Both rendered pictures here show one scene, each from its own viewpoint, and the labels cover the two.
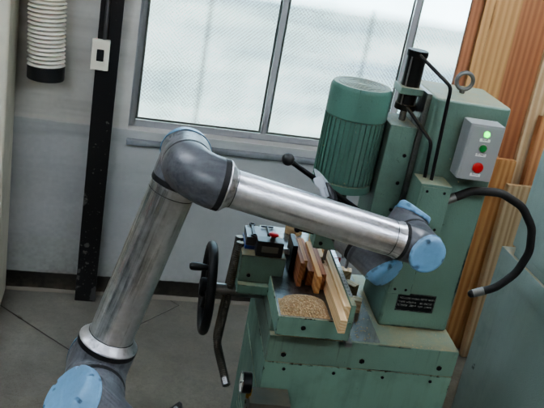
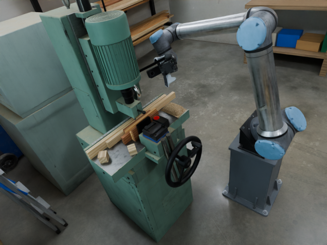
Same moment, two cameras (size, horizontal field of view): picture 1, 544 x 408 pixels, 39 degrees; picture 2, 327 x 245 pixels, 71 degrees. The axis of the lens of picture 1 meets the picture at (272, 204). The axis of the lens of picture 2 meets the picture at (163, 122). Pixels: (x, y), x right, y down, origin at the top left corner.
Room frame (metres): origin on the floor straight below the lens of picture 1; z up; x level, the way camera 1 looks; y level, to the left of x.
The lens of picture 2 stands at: (2.53, 0.79, 1.73)
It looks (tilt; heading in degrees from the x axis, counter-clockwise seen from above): 39 degrees down; 239
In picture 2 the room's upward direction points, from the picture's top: 11 degrees counter-clockwise
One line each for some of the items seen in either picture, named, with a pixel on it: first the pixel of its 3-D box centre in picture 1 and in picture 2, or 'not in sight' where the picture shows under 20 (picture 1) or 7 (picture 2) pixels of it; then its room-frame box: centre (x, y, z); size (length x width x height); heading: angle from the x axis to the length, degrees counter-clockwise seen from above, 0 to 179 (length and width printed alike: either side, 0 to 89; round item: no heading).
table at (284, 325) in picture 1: (284, 275); (148, 138); (2.12, -0.08, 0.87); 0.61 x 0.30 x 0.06; 10
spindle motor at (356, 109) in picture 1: (350, 136); (115, 51); (2.12, -0.19, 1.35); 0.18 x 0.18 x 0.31
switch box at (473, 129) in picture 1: (477, 150); not in sight; (2.04, -0.53, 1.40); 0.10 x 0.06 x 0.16; 100
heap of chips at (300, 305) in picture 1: (304, 303); (173, 107); (1.88, -0.14, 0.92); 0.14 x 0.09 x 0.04; 100
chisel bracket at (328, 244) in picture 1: (335, 237); (129, 107); (2.12, -0.21, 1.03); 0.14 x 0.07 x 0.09; 100
